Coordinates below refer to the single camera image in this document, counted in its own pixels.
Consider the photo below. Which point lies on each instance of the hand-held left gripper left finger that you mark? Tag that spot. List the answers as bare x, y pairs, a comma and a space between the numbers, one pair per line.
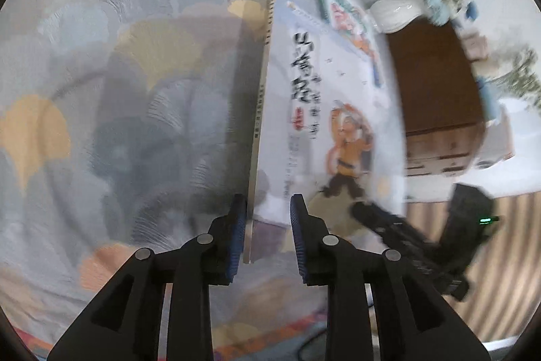
236, 242

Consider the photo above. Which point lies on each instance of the white book with orange figure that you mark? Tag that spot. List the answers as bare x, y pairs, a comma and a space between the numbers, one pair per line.
304, 132

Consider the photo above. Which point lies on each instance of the brown striped cloth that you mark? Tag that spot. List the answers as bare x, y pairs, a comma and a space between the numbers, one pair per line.
507, 293

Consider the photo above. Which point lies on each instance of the white appliance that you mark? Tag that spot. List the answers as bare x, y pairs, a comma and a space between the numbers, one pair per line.
496, 145

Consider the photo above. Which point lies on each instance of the brown wooden cabinet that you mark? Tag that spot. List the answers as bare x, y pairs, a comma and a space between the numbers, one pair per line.
431, 90

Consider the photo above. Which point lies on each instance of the white ribbed vase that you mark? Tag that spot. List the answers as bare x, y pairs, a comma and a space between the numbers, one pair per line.
393, 14

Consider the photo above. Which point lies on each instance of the blue tissue box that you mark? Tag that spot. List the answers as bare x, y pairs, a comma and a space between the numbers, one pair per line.
490, 98

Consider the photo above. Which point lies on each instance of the small-leaved green plant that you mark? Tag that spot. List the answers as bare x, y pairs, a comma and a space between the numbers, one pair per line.
522, 77

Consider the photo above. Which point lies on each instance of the grey fan-pattern mat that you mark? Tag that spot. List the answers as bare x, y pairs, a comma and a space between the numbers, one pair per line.
105, 69

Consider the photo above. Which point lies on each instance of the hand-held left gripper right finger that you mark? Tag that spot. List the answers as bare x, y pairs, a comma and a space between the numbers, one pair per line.
300, 242

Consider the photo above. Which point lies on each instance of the pink container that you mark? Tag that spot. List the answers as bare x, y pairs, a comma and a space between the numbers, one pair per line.
473, 46

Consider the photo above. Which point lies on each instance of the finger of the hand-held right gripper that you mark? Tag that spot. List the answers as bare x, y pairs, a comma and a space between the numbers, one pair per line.
389, 223

